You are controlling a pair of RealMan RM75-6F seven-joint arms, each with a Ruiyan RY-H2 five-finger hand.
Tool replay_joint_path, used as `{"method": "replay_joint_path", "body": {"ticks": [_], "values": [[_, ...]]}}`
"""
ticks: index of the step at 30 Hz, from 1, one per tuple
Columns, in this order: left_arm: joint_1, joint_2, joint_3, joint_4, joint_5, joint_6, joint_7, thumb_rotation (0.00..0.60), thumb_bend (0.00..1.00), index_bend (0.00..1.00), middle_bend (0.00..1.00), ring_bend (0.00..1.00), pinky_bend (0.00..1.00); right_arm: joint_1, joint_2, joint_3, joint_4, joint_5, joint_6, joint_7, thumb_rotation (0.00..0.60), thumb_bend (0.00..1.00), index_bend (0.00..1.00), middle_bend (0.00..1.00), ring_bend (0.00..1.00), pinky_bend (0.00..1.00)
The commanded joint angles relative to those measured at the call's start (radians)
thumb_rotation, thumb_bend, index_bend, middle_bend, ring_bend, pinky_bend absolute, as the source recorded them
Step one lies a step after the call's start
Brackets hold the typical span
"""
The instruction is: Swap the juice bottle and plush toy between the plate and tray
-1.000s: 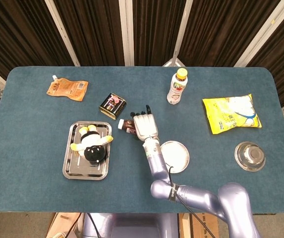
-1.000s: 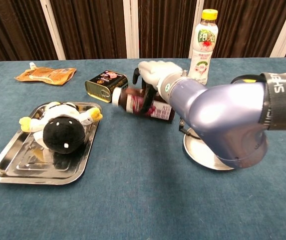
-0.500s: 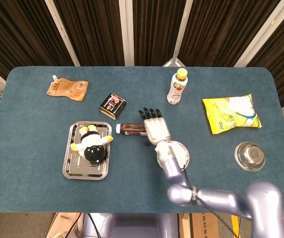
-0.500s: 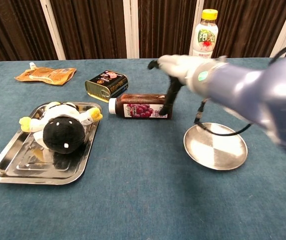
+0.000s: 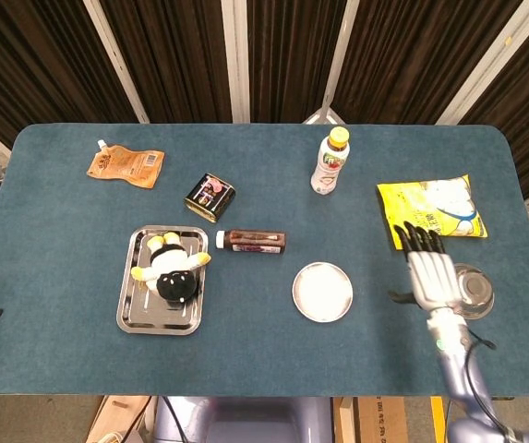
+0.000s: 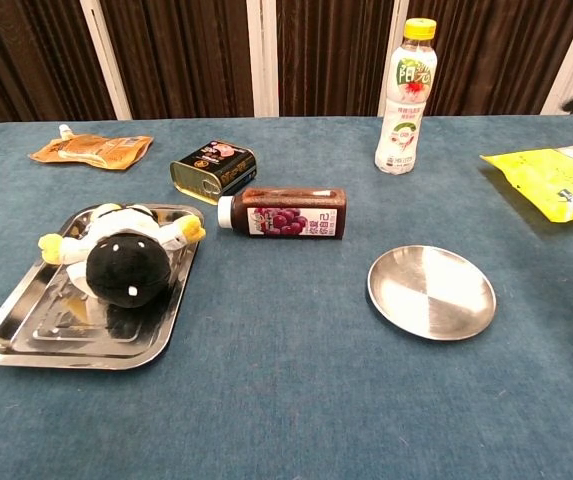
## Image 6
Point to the white drink bottle yellow cap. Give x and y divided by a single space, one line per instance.
406 100

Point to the rectangular steel tray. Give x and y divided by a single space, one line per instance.
66 350

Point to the blue felt table cover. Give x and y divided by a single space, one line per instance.
286 400

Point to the round white plate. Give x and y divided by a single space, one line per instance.
431 295

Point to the yellow snack bag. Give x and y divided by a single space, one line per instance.
556 185

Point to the black white plush toy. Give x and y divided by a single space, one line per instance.
126 270

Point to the dark brown pleated curtain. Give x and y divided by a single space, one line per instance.
191 55

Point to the orange spout pouch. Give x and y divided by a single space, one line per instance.
96 150

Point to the black tin can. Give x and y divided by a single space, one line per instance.
216 170

